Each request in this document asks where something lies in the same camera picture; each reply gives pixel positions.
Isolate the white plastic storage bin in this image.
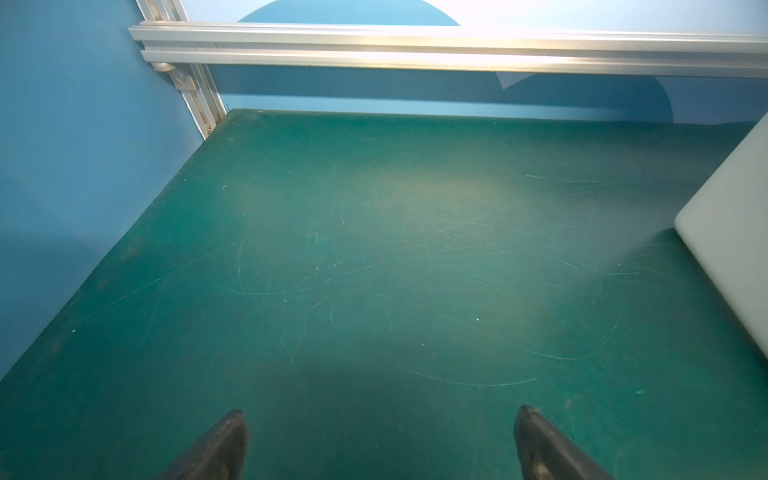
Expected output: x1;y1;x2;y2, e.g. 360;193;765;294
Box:
674;118;767;354

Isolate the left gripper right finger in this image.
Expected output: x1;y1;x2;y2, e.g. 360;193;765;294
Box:
514;405;613;480

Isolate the aluminium frame rail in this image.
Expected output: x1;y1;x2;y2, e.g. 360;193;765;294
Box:
129;21;767;79

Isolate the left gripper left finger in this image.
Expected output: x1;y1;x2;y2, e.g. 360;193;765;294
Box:
157;410;249;480

